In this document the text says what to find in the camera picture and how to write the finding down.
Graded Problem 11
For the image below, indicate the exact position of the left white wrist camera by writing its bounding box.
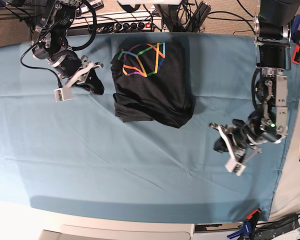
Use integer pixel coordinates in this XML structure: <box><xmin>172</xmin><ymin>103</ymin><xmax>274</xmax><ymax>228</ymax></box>
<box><xmin>225</xmin><ymin>158</ymin><xmax>246</xmax><ymax>176</ymax></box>

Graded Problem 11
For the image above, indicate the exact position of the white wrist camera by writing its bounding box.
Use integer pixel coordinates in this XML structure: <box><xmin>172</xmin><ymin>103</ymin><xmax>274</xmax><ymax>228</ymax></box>
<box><xmin>54</xmin><ymin>87</ymin><xmax>73</xmax><ymax>102</ymax></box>
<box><xmin>225</xmin><ymin>158</ymin><xmax>246</xmax><ymax>176</ymax></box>

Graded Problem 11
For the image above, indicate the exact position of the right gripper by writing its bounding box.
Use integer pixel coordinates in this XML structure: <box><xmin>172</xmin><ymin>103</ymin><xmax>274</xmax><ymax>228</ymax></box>
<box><xmin>63</xmin><ymin>55</ymin><xmax>105</xmax><ymax>96</ymax></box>

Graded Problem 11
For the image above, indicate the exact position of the orange black clamp top right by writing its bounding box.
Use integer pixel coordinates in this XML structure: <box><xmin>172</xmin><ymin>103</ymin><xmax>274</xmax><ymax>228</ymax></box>
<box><xmin>291</xmin><ymin>30</ymin><xmax>300</xmax><ymax>64</ymax></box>

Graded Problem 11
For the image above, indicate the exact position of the blue orange clamp bottom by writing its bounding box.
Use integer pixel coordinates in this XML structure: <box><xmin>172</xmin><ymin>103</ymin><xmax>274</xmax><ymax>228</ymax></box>
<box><xmin>227</xmin><ymin>208</ymin><xmax>261</xmax><ymax>240</ymax></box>

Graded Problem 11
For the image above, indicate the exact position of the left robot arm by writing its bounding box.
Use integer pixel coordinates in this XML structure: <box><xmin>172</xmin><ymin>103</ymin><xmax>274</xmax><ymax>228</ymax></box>
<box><xmin>210</xmin><ymin>0</ymin><xmax>300</xmax><ymax>169</ymax></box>

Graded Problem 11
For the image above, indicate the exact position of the white power strip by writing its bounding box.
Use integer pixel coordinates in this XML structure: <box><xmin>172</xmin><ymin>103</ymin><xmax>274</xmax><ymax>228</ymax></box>
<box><xmin>97</xmin><ymin>21</ymin><xmax>155</xmax><ymax>34</ymax></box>

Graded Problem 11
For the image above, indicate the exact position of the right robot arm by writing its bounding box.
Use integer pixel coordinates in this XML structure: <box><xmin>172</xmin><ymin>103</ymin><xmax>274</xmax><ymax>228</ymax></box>
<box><xmin>27</xmin><ymin>0</ymin><xmax>105</xmax><ymax>102</ymax></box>

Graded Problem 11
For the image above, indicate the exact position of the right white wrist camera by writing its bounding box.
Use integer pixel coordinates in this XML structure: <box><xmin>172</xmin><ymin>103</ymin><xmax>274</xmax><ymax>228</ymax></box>
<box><xmin>54</xmin><ymin>87</ymin><xmax>73</xmax><ymax>102</ymax></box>

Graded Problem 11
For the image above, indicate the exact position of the black plastic bag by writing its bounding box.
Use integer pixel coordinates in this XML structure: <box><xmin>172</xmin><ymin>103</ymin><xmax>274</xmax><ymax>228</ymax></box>
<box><xmin>253</xmin><ymin>214</ymin><xmax>300</xmax><ymax>240</ymax></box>

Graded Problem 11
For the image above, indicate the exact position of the blue clamp top right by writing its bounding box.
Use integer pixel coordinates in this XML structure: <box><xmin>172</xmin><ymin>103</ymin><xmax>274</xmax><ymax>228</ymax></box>
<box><xmin>290</xmin><ymin>14</ymin><xmax>300</xmax><ymax>39</ymax></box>

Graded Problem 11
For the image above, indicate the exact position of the black T-shirt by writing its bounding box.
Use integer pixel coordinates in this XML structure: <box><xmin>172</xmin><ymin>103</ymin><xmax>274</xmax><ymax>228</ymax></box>
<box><xmin>110</xmin><ymin>41</ymin><xmax>195</xmax><ymax>129</ymax></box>

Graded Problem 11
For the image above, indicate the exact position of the blue table cloth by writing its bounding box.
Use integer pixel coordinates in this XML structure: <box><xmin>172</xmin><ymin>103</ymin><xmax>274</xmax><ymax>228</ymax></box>
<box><xmin>0</xmin><ymin>33</ymin><xmax>291</xmax><ymax>224</ymax></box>

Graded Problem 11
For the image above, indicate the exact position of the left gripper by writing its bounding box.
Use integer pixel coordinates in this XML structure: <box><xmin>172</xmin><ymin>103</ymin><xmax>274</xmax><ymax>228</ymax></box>
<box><xmin>209</xmin><ymin>119</ymin><xmax>262</xmax><ymax>164</ymax></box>

